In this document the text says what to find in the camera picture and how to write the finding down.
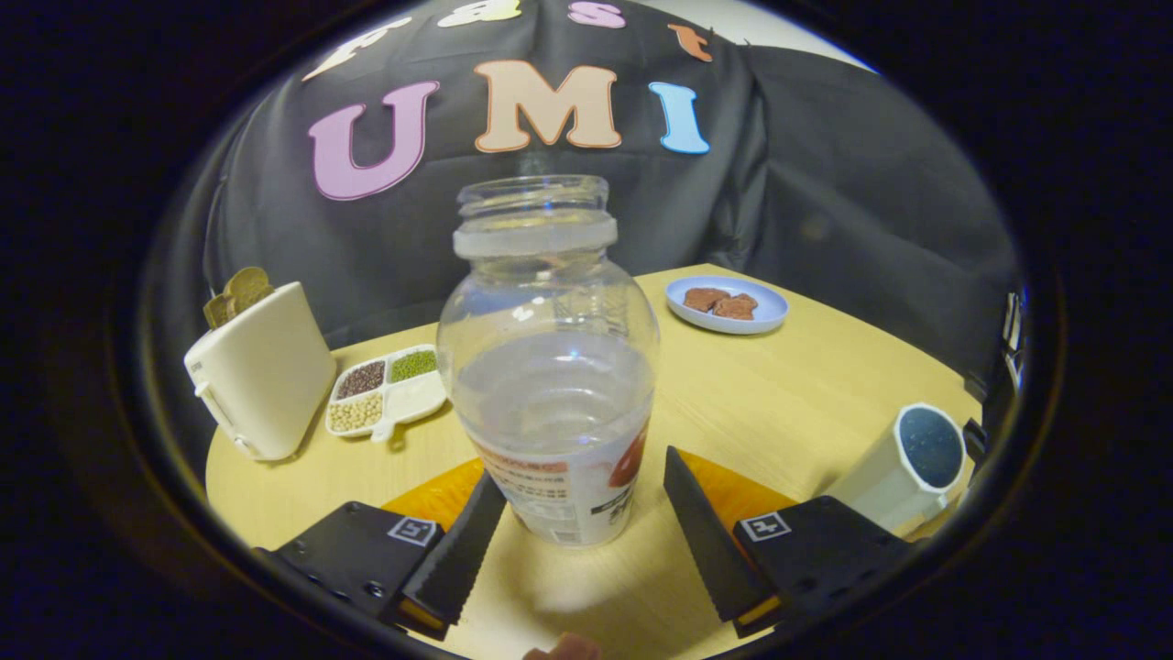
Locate pile of green beans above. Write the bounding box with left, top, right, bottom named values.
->
left=390, top=349, right=438, bottom=383

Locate pile of yellow soybeans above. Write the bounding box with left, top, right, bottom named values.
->
left=329, top=393, right=384, bottom=434

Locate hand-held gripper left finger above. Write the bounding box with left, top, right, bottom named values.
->
left=255, top=457, right=509, bottom=641

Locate white toaster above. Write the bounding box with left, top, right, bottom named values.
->
left=183, top=280, right=338, bottom=462

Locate wooden table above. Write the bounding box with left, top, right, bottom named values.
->
left=205, top=263, right=984, bottom=660

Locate pile of red beans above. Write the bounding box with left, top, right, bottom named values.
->
left=336, top=360, right=387, bottom=400

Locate white divided dish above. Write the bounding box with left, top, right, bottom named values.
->
left=325, top=344, right=449, bottom=445

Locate white cup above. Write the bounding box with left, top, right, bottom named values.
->
left=823, top=402, right=969, bottom=534

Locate clear plastic juice bottle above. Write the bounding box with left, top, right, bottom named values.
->
left=436, top=174, right=662, bottom=549

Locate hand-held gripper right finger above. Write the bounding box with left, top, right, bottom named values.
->
left=663, top=445, right=917, bottom=639

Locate black backdrop cloth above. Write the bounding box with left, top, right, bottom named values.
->
left=147, top=0, right=1024, bottom=443

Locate light blue plate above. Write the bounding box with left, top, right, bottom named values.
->
left=664, top=276, right=790, bottom=336

